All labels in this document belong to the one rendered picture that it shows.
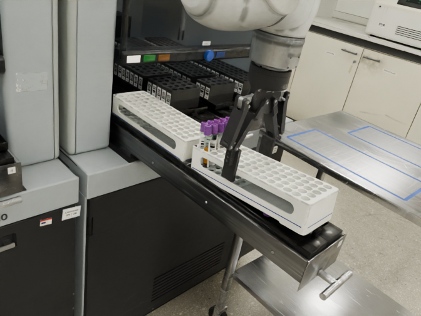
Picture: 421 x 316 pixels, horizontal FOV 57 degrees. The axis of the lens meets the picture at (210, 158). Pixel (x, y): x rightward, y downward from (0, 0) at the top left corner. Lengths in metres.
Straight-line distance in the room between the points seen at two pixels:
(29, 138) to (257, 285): 0.86
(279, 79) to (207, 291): 1.18
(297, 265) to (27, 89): 0.63
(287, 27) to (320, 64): 2.66
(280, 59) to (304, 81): 2.72
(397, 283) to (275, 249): 1.47
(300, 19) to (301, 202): 0.29
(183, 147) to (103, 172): 0.22
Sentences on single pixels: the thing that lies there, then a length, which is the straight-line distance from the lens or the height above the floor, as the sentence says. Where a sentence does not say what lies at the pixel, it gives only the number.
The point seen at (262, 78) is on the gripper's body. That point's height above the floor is 1.06.
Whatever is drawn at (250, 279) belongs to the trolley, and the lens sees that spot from 1.40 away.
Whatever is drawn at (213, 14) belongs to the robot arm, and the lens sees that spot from 0.50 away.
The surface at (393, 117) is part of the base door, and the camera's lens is 3.10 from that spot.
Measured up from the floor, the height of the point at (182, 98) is 0.86.
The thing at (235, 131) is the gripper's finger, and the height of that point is 0.96.
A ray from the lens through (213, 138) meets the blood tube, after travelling 0.81.
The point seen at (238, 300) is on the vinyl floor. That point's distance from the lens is 1.71.
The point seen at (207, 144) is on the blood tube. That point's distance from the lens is 0.80.
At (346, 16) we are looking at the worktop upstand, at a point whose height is 0.94.
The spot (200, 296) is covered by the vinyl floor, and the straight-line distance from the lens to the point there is 1.68.
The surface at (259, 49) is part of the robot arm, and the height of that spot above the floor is 1.10.
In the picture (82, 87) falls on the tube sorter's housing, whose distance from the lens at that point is 0.95.
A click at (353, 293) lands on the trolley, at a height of 0.28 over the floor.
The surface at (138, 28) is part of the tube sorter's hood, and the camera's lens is 0.97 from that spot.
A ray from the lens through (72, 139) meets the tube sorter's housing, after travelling 0.99.
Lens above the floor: 1.23
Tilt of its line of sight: 27 degrees down
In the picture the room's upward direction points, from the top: 11 degrees clockwise
